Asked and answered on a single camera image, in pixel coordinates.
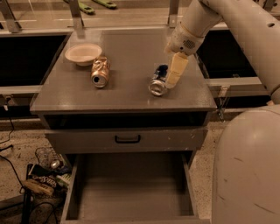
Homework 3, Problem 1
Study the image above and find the clear plastic bottle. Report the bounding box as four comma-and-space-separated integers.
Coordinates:
35, 147, 62, 170

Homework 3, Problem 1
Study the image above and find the green snack bag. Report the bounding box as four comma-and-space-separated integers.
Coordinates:
56, 173, 71, 188

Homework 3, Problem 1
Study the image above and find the green tool right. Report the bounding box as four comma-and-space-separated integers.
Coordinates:
93, 0, 117, 10

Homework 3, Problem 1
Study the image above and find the crushed orange soda can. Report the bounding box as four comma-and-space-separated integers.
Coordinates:
91, 56, 110, 88

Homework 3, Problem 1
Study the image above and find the blue pepsi can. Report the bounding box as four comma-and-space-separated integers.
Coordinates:
149, 64, 168, 96

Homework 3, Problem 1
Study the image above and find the black cable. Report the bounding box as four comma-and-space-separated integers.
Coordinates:
0, 105, 60, 224

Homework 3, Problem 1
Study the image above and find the green tool left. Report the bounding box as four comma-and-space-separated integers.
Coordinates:
63, 0, 95, 15

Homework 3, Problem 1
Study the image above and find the open grey middle drawer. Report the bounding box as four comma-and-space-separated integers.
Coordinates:
60, 152, 210, 224

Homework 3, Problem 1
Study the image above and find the dark snack bag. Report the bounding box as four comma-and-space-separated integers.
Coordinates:
29, 164, 65, 189

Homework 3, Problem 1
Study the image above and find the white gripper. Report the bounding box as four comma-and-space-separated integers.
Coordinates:
165, 23, 204, 89

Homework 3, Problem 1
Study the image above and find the black drawer handle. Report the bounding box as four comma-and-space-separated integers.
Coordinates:
115, 135, 141, 144

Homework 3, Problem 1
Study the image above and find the green tool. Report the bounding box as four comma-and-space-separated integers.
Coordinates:
93, 0, 117, 10
63, 0, 95, 15

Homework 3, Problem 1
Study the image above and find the white paper bowl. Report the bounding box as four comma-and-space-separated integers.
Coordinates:
65, 43, 102, 67

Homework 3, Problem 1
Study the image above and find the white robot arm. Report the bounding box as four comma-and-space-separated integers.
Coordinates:
166, 0, 280, 224

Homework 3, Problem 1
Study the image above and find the grey drawer cabinet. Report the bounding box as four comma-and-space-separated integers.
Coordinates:
30, 27, 218, 224

